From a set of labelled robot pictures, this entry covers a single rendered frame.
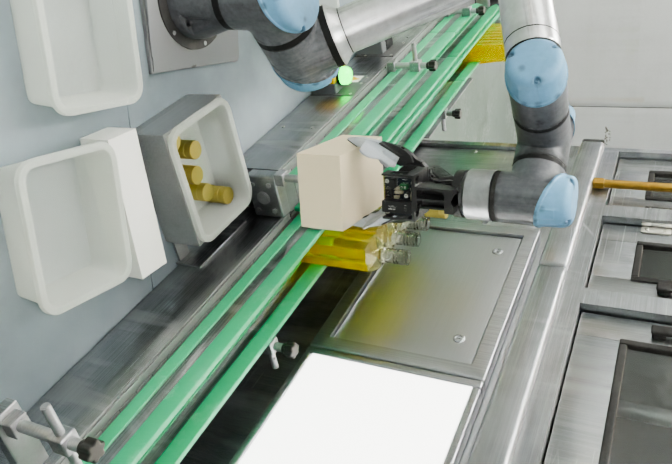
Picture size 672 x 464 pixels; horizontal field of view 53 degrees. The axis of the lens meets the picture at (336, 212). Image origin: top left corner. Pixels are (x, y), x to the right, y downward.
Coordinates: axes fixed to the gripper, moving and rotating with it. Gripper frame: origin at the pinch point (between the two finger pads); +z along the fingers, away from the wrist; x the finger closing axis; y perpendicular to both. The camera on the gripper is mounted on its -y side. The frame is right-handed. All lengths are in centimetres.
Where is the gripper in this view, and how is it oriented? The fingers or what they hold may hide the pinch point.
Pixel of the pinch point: (351, 180)
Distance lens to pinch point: 110.5
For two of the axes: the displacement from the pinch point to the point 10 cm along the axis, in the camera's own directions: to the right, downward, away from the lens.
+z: -8.8, -0.9, 4.6
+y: -4.7, 2.8, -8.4
